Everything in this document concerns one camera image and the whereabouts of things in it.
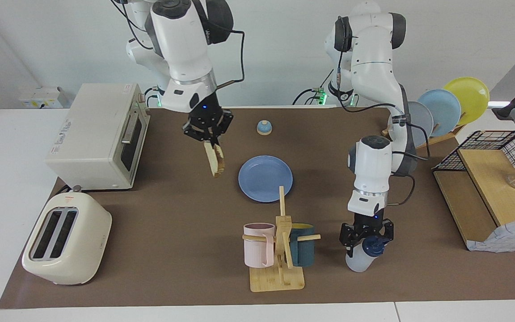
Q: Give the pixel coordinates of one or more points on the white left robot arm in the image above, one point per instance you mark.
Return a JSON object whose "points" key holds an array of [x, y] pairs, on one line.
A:
{"points": [[371, 71]]}

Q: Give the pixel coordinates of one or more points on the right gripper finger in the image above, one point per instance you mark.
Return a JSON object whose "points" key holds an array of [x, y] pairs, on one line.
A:
{"points": [[225, 123], [195, 132]]}

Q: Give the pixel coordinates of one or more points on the wooden mug tree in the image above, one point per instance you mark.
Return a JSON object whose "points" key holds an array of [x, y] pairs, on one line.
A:
{"points": [[277, 279]]}

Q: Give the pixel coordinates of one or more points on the pink mug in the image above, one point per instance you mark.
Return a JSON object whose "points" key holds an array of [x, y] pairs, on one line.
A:
{"points": [[257, 250]]}

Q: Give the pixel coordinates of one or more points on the wooden plate rack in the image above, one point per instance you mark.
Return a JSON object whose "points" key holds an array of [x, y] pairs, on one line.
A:
{"points": [[441, 136]]}

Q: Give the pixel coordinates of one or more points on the light blue plate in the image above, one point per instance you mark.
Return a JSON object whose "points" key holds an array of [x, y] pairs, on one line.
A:
{"points": [[445, 109]]}

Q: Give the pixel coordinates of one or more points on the brown table mat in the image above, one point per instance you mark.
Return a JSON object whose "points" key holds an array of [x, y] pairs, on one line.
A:
{"points": [[172, 246]]}

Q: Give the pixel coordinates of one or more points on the cream two-slot toaster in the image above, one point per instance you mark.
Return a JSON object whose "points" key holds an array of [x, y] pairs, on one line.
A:
{"points": [[87, 237]]}

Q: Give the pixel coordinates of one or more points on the yellow plate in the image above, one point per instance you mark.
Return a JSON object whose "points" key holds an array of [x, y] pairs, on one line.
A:
{"points": [[472, 96]]}

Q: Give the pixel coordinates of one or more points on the pale grey plate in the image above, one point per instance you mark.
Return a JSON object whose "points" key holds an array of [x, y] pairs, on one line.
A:
{"points": [[423, 120]]}

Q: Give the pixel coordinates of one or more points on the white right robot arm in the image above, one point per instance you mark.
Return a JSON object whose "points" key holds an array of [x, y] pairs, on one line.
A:
{"points": [[181, 49]]}

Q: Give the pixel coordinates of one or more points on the toasted bread slice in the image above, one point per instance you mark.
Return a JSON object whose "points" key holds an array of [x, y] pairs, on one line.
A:
{"points": [[216, 161]]}

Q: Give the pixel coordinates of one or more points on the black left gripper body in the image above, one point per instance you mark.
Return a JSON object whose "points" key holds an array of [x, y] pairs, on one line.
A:
{"points": [[367, 225]]}

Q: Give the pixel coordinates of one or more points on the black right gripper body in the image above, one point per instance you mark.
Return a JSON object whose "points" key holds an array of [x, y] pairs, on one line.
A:
{"points": [[207, 114]]}

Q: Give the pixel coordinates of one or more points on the white patterned shelf cloth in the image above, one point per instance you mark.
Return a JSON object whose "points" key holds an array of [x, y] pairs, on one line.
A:
{"points": [[508, 235]]}

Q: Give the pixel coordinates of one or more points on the blue round plate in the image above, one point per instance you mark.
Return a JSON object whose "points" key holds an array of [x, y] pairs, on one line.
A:
{"points": [[264, 179]]}

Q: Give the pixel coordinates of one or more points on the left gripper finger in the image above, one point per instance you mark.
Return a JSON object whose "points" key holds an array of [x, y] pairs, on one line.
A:
{"points": [[387, 230], [348, 239]]}

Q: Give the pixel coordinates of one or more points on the dark teal mug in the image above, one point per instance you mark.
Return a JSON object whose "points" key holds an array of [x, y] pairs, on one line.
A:
{"points": [[304, 250]]}

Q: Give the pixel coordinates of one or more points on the squeeze bottle with blue cap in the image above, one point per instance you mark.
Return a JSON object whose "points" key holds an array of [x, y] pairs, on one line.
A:
{"points": [[360, 264]]}

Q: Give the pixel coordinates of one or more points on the white toaster oven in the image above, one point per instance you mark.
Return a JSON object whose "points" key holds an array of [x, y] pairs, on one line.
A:
{"points": [[87, 134]]}

